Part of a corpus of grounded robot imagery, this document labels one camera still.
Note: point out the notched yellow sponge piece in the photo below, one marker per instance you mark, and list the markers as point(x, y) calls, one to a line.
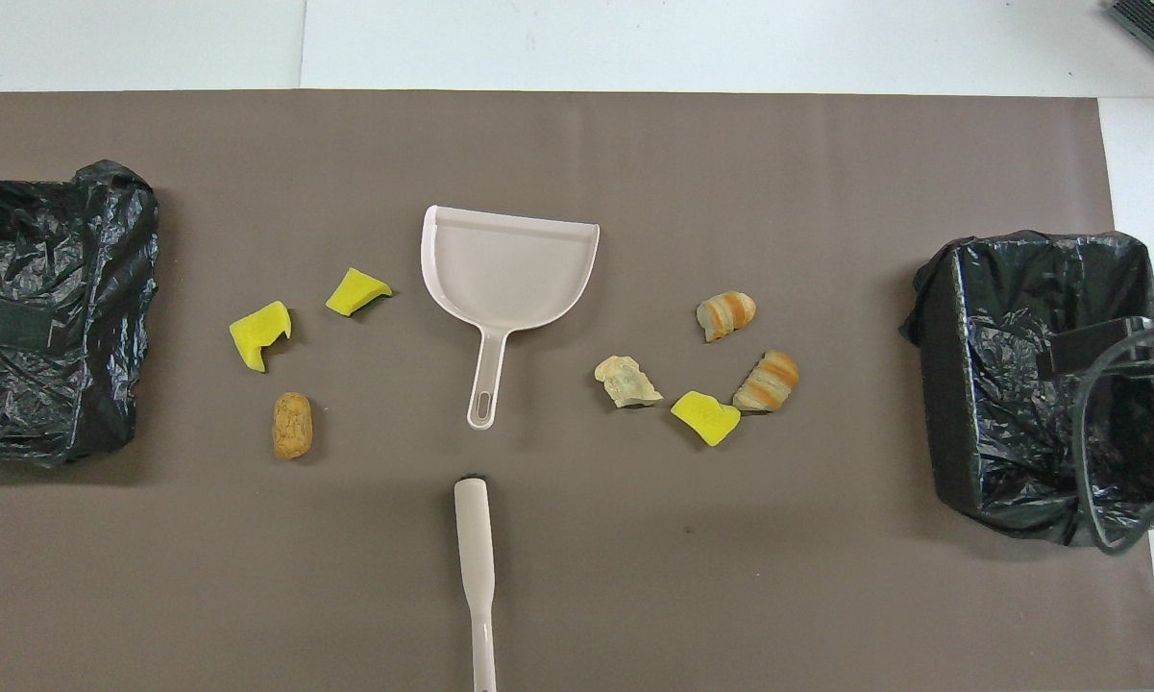
point(257, 332)

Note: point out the brown fried croquette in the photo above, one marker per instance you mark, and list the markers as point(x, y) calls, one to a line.
point(292, 425)

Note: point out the striped croissant bread piece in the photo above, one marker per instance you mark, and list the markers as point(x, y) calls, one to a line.
point(725, 314)
point(769, 380)

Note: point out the wedge yellow sponge piece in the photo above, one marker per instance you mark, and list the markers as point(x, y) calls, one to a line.
point(354, 293)

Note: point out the rounded yellow sponge piece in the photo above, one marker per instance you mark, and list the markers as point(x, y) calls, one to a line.
point(706, 418)

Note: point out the pale food piece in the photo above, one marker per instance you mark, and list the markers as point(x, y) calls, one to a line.
point(625, 380)

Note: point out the beige plastic dustpan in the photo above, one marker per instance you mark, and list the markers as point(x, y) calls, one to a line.
point(509, 269)

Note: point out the beige brush with black bristles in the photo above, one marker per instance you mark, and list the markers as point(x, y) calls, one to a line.
point(474, 538)

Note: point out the black bag lined bin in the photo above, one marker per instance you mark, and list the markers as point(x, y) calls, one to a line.
point(77, 404)
point(980, 432)

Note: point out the brown paper table mat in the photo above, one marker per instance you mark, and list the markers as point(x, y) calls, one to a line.
point(576, 173)

